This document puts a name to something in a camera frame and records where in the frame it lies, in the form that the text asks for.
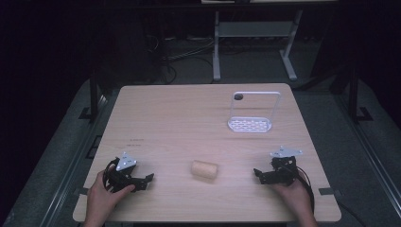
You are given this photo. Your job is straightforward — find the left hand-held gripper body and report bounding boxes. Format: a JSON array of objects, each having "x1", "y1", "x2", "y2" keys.
[{"x1": 105, "y1": 151, "x2": 147, "y2": 194}]

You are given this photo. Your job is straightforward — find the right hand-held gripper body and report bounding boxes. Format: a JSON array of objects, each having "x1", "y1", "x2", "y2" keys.
[{"x1": 264, "y1": 145, "x2": 305, "y2": 187}]

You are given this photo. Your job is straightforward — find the person's right hand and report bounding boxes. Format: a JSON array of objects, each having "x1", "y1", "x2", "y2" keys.
[{"x1": 271, "y1": 175, "x2": 316, "y2": 221}]

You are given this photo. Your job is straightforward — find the person's left hand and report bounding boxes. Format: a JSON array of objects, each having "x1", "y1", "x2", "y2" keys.
[{"x1": 85, "y1": 169, "x2": 136, "y2": 224}]

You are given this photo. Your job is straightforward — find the grey tape strip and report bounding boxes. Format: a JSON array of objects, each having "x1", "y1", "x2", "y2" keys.
[
  {"x1": 317, "y1": 186, "x2": 337, "y2": 197},
  {"x1": 73, "y1": 186, "x2": 90, "y2": 197}
]

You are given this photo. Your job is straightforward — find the beige bread roll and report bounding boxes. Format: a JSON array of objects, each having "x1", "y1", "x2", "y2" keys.
[{"x1": 190, "y1": 159, "x2": 219, "y2": 181}]

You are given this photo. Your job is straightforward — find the white metal stand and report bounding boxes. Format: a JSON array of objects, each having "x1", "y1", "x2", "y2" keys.
[{"x1": 212, "y1": 9, "x2": 305, "y2": 82}]

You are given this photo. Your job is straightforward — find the white perforated rack with handle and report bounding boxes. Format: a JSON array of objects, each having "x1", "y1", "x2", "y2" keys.
[{"x1": 227, "y1": 91, "x2": 283, "y2": 134}]

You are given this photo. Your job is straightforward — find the aluminium floor rail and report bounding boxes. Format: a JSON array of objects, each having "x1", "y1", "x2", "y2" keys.
[
  {"x1": 38, "y1": 93, "x2": 112, "y2": 227},
  {"x1": 334, "y1": 93, "x2": 401, "y2": 218}
]

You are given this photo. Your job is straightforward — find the black metal post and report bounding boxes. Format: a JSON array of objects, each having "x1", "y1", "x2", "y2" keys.
[
  {"x1": 78, "y1": 67, "x2": 100, "y2": 122},
  {"x1": 348, "y1": 64, "x2": 375, "y2": 125}
]

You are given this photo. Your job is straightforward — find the bundle of black floor cables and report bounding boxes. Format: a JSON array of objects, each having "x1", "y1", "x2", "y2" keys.
[{"x1": 145, "y1": 33, "x2": 216, "y2": 85}]

